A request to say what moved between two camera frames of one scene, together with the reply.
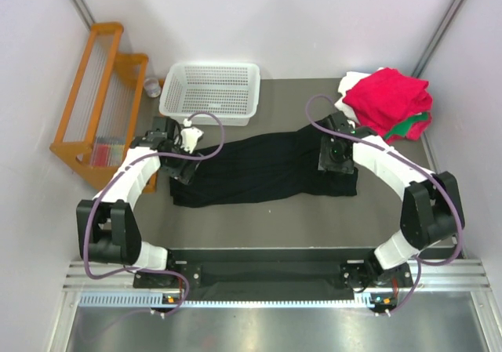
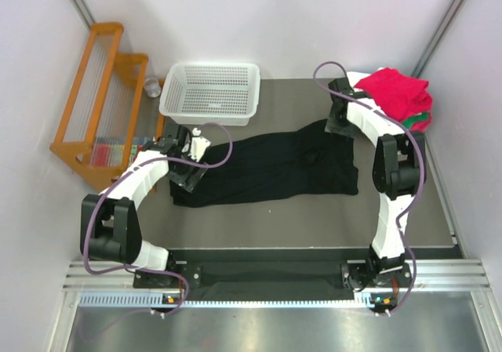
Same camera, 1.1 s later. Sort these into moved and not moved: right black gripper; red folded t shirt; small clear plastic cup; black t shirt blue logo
Moved: right black gripper
Not moved: small clear plastic cup; black t shirt blue logo; red folded t shirt
